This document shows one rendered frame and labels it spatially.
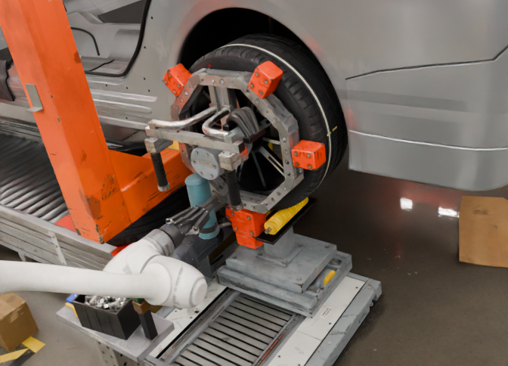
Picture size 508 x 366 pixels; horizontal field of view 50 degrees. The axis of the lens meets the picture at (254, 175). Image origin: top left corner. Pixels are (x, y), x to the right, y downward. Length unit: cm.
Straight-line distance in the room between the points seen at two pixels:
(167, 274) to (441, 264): 164
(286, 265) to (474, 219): 109
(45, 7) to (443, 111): 130
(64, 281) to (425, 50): 114
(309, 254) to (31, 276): 142
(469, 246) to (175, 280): 177
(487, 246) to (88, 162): 185
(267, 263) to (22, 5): 138
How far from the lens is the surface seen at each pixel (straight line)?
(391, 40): 170
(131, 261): 147
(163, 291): 137
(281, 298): 235
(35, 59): 198
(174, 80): 206
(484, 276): 268
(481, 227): 296
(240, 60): 194
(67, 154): 209
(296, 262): 239
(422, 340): 236
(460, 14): 162
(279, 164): 205
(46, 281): 130
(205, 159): 190
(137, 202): 232
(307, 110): 186
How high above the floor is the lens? 170
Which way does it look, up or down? 28 degrees down
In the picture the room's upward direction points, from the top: 10 degrees counter-clockwise
